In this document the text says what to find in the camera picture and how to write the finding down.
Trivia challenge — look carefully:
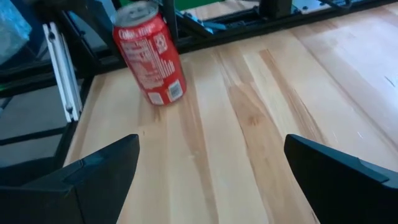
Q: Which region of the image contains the white aluminium profile bar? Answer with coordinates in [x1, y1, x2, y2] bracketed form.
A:
[42, 21, 83, 123]

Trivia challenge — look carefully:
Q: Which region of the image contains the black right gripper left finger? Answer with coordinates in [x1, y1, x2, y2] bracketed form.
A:
[0, 134, 141, 224]

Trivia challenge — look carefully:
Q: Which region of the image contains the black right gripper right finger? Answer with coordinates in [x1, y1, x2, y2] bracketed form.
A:
[284, 134, 398, 224]

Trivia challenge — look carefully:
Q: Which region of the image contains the red Coca-Cola can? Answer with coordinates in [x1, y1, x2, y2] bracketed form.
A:
[111, 0, 188, 106]

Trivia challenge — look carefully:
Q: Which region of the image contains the green floor mat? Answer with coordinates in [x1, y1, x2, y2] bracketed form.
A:
[119, 0, 224, 11]

